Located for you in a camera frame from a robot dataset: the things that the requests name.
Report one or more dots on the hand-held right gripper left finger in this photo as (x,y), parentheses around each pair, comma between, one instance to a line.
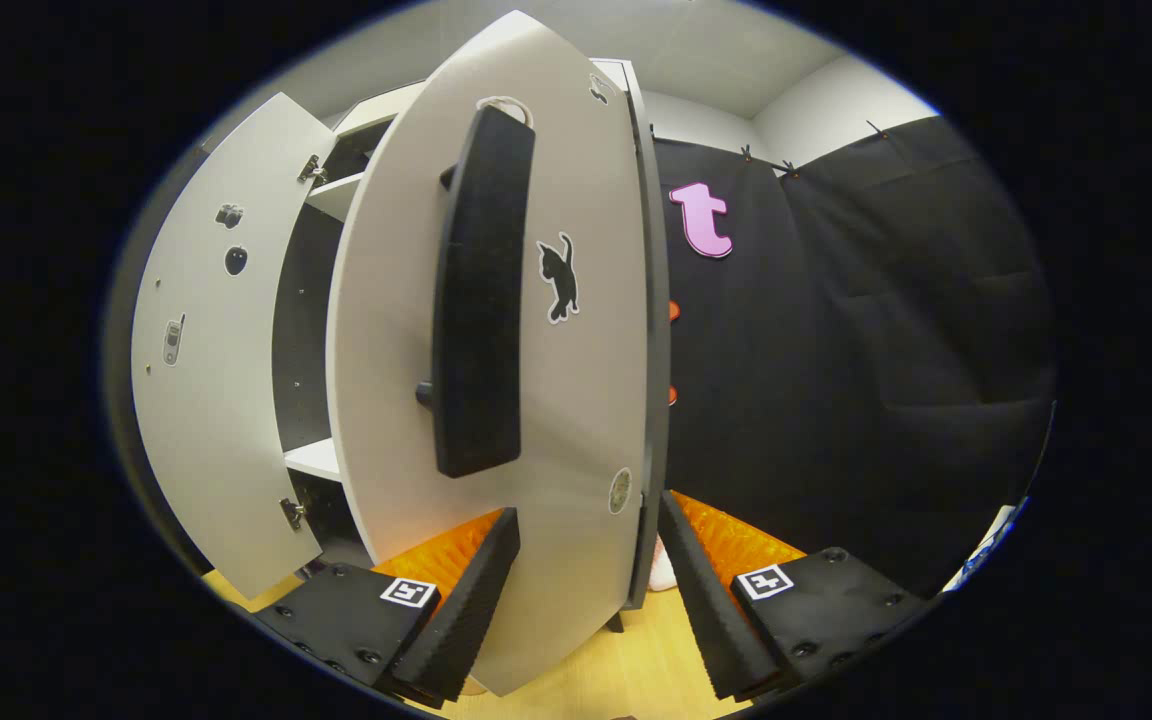
(471,610)

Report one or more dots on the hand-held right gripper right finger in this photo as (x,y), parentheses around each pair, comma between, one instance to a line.
(711,610)

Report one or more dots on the grey door black cat sticker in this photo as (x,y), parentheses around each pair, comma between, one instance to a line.
(586,400)

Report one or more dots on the grey door newspaper sticker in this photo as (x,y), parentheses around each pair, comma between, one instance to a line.
(216,400)

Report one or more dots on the pink white plush toy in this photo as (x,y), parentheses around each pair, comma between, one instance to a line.
(663,575)

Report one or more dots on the grey open-shelf cabinet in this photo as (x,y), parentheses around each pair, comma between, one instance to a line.
(314,458)

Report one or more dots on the black backdrop cloth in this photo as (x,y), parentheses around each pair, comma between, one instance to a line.
(886,350)

